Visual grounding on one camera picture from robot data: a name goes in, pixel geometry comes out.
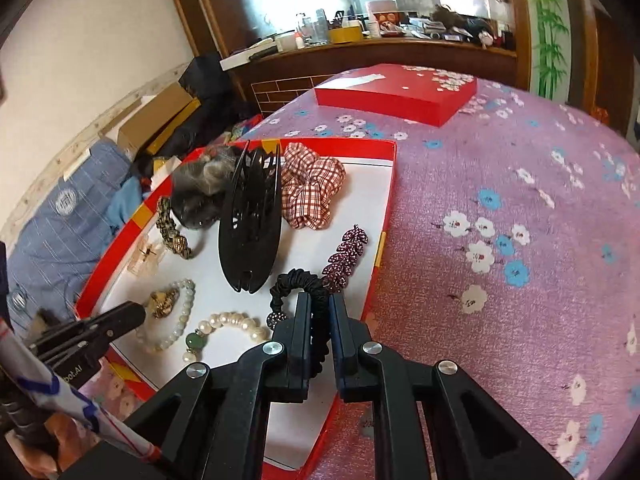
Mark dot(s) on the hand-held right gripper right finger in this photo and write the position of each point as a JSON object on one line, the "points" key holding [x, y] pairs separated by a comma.
{"points": [[340, 340]]}

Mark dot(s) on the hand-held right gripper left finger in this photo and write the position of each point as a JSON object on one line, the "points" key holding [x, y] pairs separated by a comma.
{"points": [[305, 330]]}

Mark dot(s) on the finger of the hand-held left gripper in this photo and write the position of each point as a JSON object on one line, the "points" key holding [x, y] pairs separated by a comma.
{"points": [[115, 317]]}

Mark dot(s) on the black scrunchie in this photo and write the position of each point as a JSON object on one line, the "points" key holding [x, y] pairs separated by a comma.
{"points": [[300, 280]]}

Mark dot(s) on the purple leaf hair clip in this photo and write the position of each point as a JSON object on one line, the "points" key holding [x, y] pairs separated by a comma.
{"points": [[345, 255]]}

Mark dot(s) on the leopard print scrunchie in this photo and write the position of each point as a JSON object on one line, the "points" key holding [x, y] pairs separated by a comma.
{"points": [[175, 242]]}

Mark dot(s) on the black hair claw clip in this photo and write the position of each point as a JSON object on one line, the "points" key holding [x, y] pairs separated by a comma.
{"points": [[250, 240]]}

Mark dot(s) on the red box with white inside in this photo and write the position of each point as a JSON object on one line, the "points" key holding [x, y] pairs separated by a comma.
{"points": [[325, 185]]}

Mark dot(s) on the gold ornament charm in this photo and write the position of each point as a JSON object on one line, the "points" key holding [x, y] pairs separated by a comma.
{"points": [[161, 304]]}

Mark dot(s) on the clear dragonfly hair clip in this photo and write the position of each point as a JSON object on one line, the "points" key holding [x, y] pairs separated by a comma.
{"points": [[147, 255]]}

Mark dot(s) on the blue plaid cloth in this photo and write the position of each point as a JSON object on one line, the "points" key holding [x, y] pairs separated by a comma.
{"points": [[65, 240]]}

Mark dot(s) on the red plaid scrunchie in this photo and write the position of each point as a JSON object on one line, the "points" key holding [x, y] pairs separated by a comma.
{"points": [[310, 185]]}

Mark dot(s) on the grey hair bun piece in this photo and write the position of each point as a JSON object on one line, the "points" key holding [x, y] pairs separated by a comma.
{"points": [[200, 185]]}

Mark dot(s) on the pink floral tablecloth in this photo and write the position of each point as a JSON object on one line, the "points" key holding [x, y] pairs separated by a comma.
{"points": [[500, 310]]}

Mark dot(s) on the brown cardboard box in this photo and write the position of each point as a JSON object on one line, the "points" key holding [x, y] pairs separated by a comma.
{"points": [[155, 115]]}

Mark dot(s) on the black bag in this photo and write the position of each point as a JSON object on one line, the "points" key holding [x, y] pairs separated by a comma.
{"points": [[210, 90]]}

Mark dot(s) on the flat red box lid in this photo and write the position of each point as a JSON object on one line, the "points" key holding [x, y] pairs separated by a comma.
{"points": [[395, 95]]}

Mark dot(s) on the wooden counter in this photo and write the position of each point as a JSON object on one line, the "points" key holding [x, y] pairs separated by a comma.
{"points": [[310, 67]]}

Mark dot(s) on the white flat box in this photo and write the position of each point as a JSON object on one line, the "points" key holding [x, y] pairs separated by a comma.
{"points": [[247, 57]]}

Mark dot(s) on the yellow box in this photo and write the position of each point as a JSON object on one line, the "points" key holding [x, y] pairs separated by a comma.
{"points": [[345, 35]]}

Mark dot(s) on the assorted bottles and cosmetics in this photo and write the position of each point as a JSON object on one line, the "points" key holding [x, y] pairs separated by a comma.
{"points": [[425, 25]]}

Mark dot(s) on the bamboo painted glass panel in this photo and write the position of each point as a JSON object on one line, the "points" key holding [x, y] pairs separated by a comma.
{"points": [[547, 35]]}

